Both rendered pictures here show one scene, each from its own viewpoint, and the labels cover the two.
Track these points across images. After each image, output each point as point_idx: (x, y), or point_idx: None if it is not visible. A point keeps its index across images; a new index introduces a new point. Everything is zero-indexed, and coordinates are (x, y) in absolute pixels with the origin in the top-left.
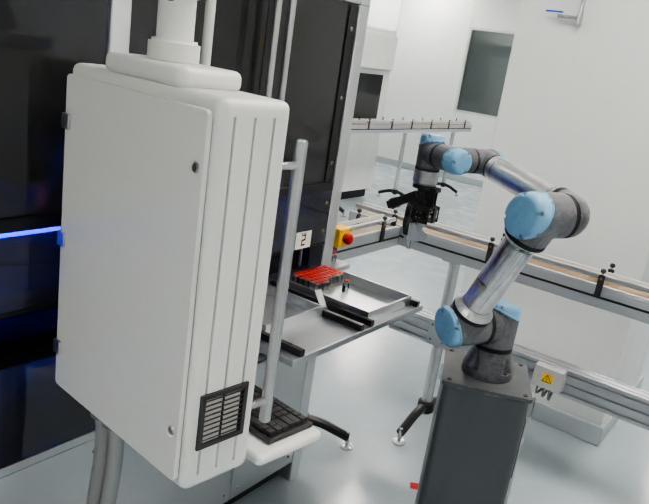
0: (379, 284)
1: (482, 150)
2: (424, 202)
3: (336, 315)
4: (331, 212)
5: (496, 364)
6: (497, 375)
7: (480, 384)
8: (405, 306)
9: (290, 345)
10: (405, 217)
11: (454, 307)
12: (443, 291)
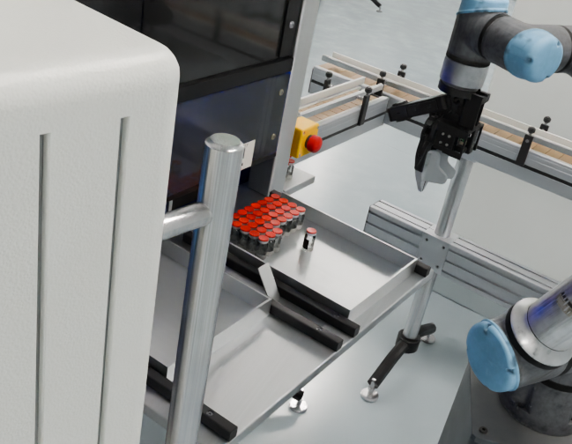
0: (364, 233)
1: None
2: (457, 118)
3: (294, 317)
4: (288, 106)
5: (563, 407)
6: (563, 425)
7: (534, 440)
8: (406, 277)
9: (211, 417)
10: (421, 143)
11: (508, 331)
12: (446, 195)
